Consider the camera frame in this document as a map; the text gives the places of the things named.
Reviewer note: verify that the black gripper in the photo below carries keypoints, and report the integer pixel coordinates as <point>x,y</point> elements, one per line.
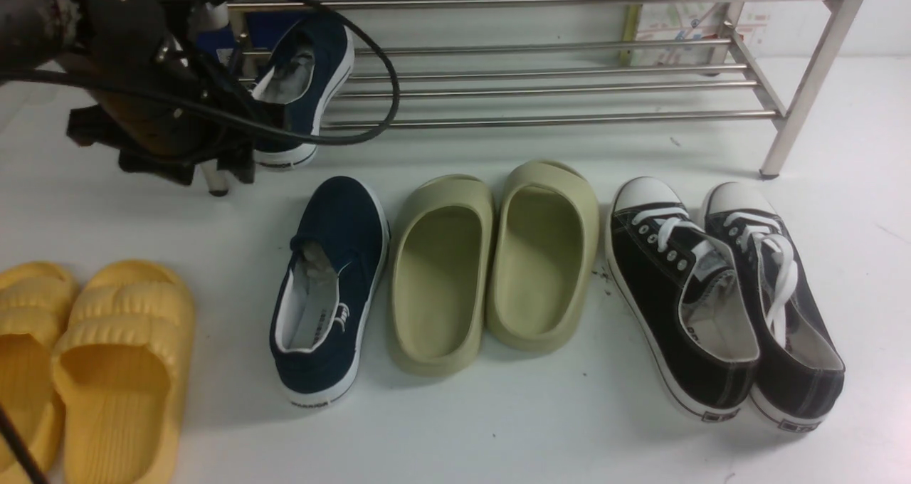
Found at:
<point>161,138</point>

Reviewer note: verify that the navy slip-on shoe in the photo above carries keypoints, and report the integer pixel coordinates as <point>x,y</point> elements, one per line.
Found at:
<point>307,67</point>
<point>338,256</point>

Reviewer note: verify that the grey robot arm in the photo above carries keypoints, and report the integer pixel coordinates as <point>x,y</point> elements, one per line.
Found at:
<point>159,99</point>

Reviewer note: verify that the metal shoe rack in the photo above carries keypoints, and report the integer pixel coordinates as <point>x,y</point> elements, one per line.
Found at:
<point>483,64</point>

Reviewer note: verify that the left yellow foam slide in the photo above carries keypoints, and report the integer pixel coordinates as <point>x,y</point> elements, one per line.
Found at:
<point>36,301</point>

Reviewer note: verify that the yellow foam slide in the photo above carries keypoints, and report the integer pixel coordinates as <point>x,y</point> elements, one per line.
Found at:
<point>36,301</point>
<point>122,371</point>

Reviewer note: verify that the right yellow foam slide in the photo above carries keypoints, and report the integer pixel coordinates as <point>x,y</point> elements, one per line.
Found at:
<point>122,371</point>

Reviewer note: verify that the left olive foam slide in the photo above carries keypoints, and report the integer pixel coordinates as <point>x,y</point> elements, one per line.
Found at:
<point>443,241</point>

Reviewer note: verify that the olive foam slide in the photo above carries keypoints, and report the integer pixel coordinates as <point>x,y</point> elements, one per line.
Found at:
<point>547,239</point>
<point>443,241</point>

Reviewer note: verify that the right olive foam slide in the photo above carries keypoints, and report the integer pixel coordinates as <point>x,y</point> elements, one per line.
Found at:
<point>547,239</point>

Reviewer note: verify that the printed paper sheet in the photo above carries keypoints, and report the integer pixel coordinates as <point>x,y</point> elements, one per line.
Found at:
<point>688,21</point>

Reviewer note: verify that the left black canvas sneaker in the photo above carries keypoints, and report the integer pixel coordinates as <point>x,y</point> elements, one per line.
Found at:
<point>683,289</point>

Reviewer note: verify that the black canvas sneaker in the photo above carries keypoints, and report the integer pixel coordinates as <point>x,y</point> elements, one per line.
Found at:
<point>800,375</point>
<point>683,289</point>

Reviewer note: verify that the right black canvas sneaker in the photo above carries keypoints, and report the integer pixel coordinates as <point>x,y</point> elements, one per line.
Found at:
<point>800,375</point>

